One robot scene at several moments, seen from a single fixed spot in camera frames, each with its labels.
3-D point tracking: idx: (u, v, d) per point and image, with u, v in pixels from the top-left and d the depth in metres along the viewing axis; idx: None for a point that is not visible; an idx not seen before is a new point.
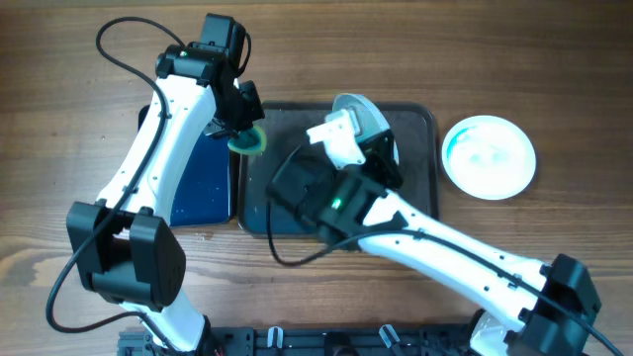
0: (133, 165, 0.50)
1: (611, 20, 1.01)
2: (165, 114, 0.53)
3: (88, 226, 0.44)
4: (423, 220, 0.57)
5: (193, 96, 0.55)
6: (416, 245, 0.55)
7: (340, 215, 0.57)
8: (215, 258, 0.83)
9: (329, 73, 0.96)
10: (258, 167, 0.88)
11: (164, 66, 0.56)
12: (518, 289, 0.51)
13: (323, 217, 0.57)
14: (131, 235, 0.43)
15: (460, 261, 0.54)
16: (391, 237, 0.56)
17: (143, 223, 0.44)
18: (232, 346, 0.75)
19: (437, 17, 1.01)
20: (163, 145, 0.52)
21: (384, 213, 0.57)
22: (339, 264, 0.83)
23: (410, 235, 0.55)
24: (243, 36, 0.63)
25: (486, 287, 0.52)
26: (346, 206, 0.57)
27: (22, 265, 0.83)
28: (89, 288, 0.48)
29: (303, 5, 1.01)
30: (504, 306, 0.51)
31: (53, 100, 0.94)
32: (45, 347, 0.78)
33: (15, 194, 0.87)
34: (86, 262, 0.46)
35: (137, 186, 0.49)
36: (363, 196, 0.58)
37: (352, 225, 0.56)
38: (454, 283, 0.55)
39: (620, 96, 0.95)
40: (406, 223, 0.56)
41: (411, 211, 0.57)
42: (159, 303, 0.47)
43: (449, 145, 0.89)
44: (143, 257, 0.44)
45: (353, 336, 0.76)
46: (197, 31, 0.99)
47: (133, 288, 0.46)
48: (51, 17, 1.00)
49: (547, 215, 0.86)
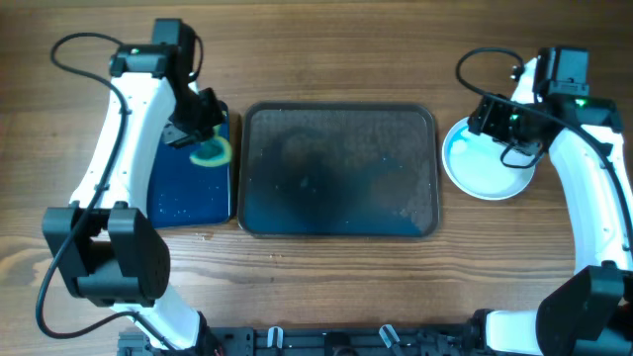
0: (100, 164, 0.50)
1: (611, 21, 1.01)
2: (126, 110, 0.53)
3: (63, 228, 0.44)
4: (621, 166, 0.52)
5: (149, 89, 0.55)
6: (593, 169, 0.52)
7: (577, 111, 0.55)
8: (215, 258, 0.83)
9: (329, 73, 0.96)
10: (258, 168, 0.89)
11: (120, 66, 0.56)
12: (626, 253, 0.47)
13: (562, 102, 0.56)
14: (109, 231, 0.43)
15: (610, 200, 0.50)
16: (582, 148, 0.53)
17: (120, 218, 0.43)
18: (232, 346, 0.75)
19: (438, 17, 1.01)
20: (128, 141, 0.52)
21: (599, 135, 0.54)
22: (339, 263, 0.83)
23: (600, 161, 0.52)
24: (193, 38, 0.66)
25: (604, 228, 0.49)
26: (590, 110, 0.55)
27: (22, 265, 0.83)
28: (75, 293, 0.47)
29: (303, 5, 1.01)
30: (604, 252, 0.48)
31: (53, 100, 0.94)
32: (45, 346, 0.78)
33: (15, 194, 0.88)
34: (69, 266, 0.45)
35: (108, 183, 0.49)
36: (600, 118, 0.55)
37: (575, 122, 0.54)
38: (581, 208, 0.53)
39: (621, 95, 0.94)
40: (609, 155, 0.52)
41: (618, 154, 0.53)
42: (148, 295, 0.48)
43: (449, 148, 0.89)
44: (126, 251, 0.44)
45: (352, 336, 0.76)
46: (197, 31, 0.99)
47: (120, 285, 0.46)
48: (52, 18, 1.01)
49: (547, 215, 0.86)
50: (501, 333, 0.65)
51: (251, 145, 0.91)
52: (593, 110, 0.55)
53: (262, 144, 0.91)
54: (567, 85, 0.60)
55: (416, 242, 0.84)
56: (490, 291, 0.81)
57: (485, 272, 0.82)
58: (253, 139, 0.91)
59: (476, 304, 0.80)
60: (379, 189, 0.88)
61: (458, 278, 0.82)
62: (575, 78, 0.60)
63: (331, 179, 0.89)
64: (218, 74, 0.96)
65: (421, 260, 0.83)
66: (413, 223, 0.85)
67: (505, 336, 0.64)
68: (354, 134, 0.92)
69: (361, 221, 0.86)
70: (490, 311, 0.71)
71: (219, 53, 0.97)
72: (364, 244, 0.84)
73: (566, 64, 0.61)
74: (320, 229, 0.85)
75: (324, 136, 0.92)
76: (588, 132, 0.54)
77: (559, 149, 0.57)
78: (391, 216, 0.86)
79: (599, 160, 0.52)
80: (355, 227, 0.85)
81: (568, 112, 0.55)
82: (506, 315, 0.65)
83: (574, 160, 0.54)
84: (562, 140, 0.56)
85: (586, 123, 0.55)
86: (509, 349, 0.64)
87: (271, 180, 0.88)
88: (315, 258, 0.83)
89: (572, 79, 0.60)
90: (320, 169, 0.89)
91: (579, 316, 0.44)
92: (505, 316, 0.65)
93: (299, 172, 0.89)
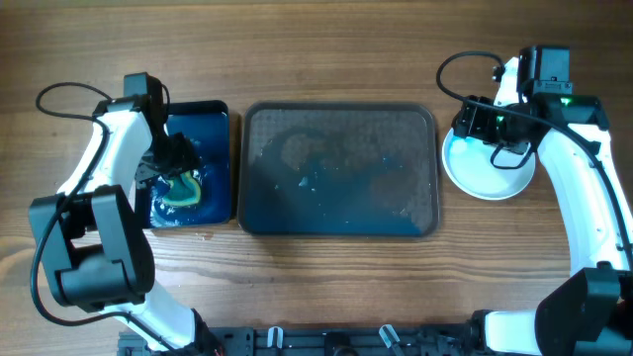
0: (85, 162, 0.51)
1: (611, 20, 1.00)
2: (106, 131, 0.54)
3: (49, 211, 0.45)
4: (610, 163, 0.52)
5: (127, 118, 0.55)
6: (583, 169, 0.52)
7: (562, 109, 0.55)
8: (215, 258, 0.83)
9: (329, 73, 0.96)
10: (258, 167, 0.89)
11: (98, 109, 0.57)
12: (620, 252, 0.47)
13: (546, 100, 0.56)
14: (94, 205, 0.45)
15: (601, 199, 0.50)
16: (568, 147, 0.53)
17: (105, 192, 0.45)
18: (231, 346, 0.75)
19: (438, 17, 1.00)
20: (112, 141, 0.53)
21: (587, 133, 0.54)
22: (338, 264, 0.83)
23: (588, 159, 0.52)
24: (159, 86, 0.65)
25: (597, 229, 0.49)
26: (577, 109, 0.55)
27: (22, 265, 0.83)
28: (62, 299, 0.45)
29: (303, 5, 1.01)
30: (598, 253, 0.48)
31: (53, 99, 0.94)
32: (45, 346, 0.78)
33: (15, 194, 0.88)
34: (54, 256, 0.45)
35: (93, 173, 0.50)
36: (586, 115, 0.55)
37: (560, 121, 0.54)
38: (572, 209, 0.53)
39: (621, 95, 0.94)
40: (596, 153, 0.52)
41: (605, 151, 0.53)
42: (136, 288, 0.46)
43: (449, 149, 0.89)
44: (111, 226, 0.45)
45: (352, 336, 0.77)
46: (197, 31, 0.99)
47: (105, 277, 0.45)
48: (51, 17, 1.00)
49: (547, 215, 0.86)
50: (500, 334, 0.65)
51: (251, 145, 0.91)
52: (579, 108, 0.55)
53: (262, 145, 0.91)
54: (550, 83, 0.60)
55: (416, 242, 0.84)
56: (490, 291, 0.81)
57: (485, 272, 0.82)
58: (253, 139, 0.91)
59: (476, 304, 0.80)
60: (378, 188, 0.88)
61: (458, 277, 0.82)
62: (558, 76, 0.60)
63: (330, 178, 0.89)
64: (218, 74, 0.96)
65: (421, 259, 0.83)
66: (413, 223, 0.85)
67: (505, 337, 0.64)
68: (354, 134, 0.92)
69: (361, 221, 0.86)
70: (488, 311, 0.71)
71: (218, 53, 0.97)
72: (364, 244, 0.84)
73: (547, 62, 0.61)
74: (320, 228, 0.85)
75: (324, 136, 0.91)
76: (574, 131, 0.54)
77: (547, 149, 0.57)
78: (391, 216, 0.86)
79: (588, 158, 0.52)
80: (354, 227, 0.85)
81: (553, 112, 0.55)
82: (502, 317, 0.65)
83: (563, 160, 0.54)
84: (549, 139, 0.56)
85: (572, 123, 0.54)
86: (507, 349, 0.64)
87: (271, 180, 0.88)
88: (315, 258, 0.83)
89: (555, 77, 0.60)
90: (320, 169, 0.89)
91: (577, 319, 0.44)
92: (505, 318, 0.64)
93: (299, 172, 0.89)
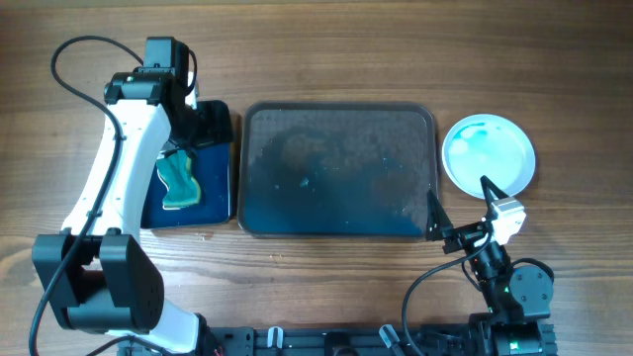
0: (93, 191, 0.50)
1: (610, 20, 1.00)
2: (120, 136, 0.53)
3: (56, 256, 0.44)
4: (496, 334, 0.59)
5: (144, 117, 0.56)
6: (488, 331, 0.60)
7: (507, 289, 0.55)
8: (215, 258, 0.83)
9: (329, 73, 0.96)
10: (258, 168, 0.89)
11: (114, 93, 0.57)
12: None
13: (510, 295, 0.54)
14: (101, 259, 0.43)
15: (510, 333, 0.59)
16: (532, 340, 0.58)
17: (113, 244, 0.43)
18: (231, 346, 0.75)
19: (438, 17, 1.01)
20: (121, 167, 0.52)
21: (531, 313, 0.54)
22: (339, 263, 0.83)
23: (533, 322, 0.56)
24: (187, 51, 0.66)
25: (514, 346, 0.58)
26: (526, 349, 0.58)
27: (23, 265, 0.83)
28: (65, 324, 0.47)
29: (303, 6, 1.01)
30: None
31: (54, 100, 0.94)
32: (45, 346, 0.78)
33: (16, 194, 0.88)
34: (60, 294, 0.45)
35: (101, 209, 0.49)
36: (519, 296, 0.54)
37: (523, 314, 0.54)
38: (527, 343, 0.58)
39: (619, 95, 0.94)
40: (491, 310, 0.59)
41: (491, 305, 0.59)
42: (139, 325, 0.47)
43: (449, 151, 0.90)
44: (119, 281, 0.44)
45: (353, 336, 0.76)
46: (197, 31, 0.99)
47: (113, 316, 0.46)
48: (51, 18, 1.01)
49: (547, 215, 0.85)
50: None
51: (251, 144, 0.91)
52: (525, 290, 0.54)
53: (262, 145, 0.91)
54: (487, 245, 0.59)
55: (416, 242, 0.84)
56: None
57: None
58: (253, 138, 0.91)
59: (475, 304, 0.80)
60: (378, 188, 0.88)
61: (458, 278, 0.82)
62: (529, 297, 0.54)
63: (330, 179, 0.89)
64: (218, 74, 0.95)
65: (421, 260, 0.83)
66: (414, 223, 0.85)
67: None
68: (354, 134, 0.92)
69: (361, 221, 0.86)
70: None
71: (219, 53, 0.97)
72: (363, 244, 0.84)
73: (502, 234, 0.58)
74: (319, 228, 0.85)
75: (324, 136, 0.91)
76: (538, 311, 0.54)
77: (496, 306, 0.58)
78: (391, 216, 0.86)
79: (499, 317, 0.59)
80: (354, 227, 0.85)
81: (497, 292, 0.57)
82: None
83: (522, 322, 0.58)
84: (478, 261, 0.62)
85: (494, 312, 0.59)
86: None
87: (271, 180, 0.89)
88: (315, 258, 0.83)
89: (545, 296, 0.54)
90: (320, 169, 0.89)
91: None
92: None
93: (299, 172, 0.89)
